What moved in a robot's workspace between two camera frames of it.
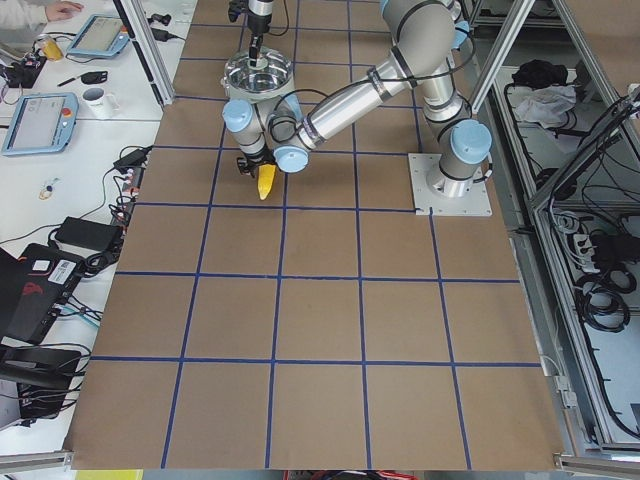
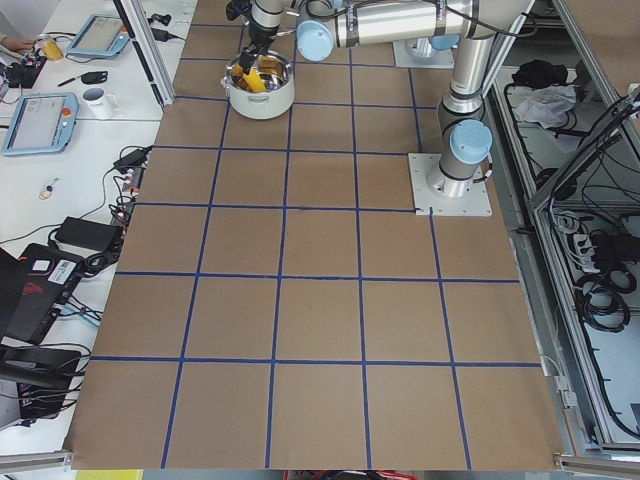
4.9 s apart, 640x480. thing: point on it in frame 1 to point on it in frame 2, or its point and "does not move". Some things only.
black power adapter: [89, 234] does not move
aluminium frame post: [138, 26] does not move
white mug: [99, 105] does not move
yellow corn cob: [266, 174] to [255, 81]
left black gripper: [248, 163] to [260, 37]
